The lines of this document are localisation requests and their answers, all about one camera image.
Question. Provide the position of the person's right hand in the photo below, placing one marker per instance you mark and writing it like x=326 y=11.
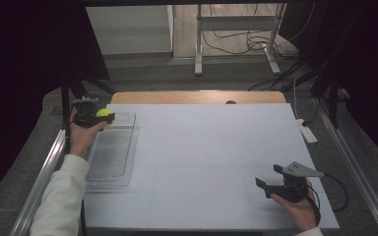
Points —
x=300 y=213

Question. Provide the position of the grey metal desk frame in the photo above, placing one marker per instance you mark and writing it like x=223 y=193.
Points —
x=198 y=49

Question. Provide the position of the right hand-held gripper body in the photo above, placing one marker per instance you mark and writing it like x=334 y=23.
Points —
x=292 y=188

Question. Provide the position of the white table board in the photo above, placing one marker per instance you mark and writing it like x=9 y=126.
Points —
x=216 y=183

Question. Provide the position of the dark curtain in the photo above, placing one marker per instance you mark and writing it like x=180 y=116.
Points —
x=367 y=65
x=19 y=82

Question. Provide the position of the yellow tennis ball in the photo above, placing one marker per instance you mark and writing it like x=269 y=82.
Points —
x=104 y=111

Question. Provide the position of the white cabinet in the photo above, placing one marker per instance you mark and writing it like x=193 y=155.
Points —
x=128 y=29

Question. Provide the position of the clear plastic container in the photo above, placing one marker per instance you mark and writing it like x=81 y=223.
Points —
x=114 y=154

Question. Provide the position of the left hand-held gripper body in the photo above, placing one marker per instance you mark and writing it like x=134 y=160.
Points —
x=87 y=113

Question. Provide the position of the white power strip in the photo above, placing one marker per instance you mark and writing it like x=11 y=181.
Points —
x=306 y=131

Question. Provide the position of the aluminium rail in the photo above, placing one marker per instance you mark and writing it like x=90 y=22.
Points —
x=42 y=177
x=357 y=173

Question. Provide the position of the wooden table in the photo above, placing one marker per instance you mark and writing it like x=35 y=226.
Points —
x=193 y=97

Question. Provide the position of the person's left hand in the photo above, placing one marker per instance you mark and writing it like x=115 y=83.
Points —
x=80 y=141

